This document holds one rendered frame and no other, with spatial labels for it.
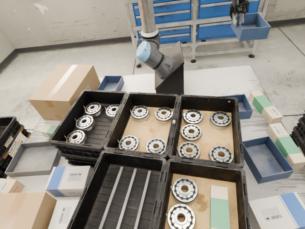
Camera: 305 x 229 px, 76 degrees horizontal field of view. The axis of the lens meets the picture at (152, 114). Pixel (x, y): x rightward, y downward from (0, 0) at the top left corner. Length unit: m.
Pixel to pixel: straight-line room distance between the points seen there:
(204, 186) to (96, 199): 0.46
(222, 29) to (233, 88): 1.53
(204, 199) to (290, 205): 0.33
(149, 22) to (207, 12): 1.60
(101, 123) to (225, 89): 0.89
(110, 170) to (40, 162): 0.52
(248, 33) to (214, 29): 1.65
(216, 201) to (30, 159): 1.08
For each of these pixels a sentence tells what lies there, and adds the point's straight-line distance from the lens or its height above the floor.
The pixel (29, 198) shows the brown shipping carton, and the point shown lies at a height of 0.86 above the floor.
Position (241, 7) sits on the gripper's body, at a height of 1.23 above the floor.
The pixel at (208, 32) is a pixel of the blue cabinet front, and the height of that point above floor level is 0.42.
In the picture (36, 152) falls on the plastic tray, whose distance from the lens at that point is 1.42.
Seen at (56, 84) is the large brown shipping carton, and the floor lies 0.90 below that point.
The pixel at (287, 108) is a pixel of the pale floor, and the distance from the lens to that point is 2.55.
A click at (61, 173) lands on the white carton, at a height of 0.79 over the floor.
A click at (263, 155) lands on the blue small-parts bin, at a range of 1.18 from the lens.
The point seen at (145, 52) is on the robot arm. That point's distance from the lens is 1.23.
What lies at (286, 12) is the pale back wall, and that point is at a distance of 4.18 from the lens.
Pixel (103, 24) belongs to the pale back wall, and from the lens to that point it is 3.85.
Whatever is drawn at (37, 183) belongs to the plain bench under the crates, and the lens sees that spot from 1.29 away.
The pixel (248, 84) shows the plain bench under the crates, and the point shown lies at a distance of 1.57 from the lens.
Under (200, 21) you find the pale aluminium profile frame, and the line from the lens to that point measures 2.79.
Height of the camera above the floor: 1.65
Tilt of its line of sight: 46 degrees down
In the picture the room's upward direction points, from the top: 10 degrees counter-clockwise
